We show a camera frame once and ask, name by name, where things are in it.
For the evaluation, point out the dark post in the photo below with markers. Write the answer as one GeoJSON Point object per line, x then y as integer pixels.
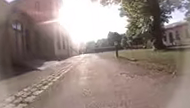
{"type": "Point", "coordinates": [116, 51]}

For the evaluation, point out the brown paved path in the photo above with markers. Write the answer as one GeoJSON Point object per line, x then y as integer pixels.
{"type": "Point", "coordinates": [96, 90]}

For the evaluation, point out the grey pavement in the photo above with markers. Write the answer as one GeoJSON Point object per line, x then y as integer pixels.
{"type": "Point", "coordinates": [5, 87]}

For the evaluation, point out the pale cobblestone strip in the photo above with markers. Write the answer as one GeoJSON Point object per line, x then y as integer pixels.
{"type": "Point", "coordinates": [25, 95]}

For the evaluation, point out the row of distant trees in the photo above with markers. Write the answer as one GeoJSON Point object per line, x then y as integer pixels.
{"type": "Point", "coordinates": [110, 40]}

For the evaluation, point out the grass lawn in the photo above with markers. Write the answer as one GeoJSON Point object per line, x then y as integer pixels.
{"type": "Point", "coordinates": [156, 55]}

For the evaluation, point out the low white building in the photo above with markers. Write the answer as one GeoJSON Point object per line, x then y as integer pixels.
{"type": "Point", "coordinates": [181, 35]}

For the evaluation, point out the large leafy tree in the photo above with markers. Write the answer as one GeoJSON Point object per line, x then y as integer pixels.
{"type": "Point", "coordinates": [157, 29]}

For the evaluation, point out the tan brick building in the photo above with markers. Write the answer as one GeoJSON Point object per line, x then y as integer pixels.
{"type": "Point", "coordinates": [48, 44]}

